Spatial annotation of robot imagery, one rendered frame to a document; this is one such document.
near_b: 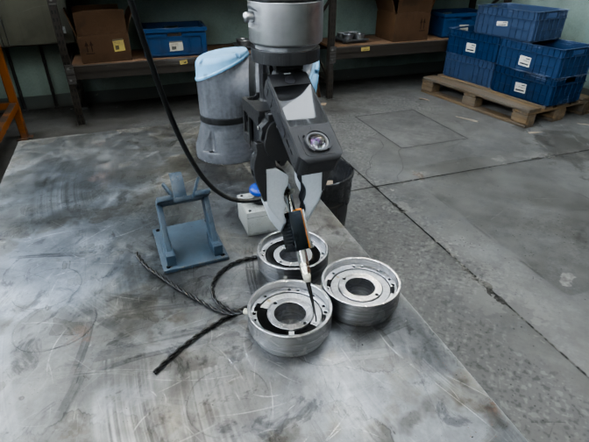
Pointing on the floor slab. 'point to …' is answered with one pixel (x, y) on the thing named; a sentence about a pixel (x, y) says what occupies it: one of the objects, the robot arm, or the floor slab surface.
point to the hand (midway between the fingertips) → (293, 222)
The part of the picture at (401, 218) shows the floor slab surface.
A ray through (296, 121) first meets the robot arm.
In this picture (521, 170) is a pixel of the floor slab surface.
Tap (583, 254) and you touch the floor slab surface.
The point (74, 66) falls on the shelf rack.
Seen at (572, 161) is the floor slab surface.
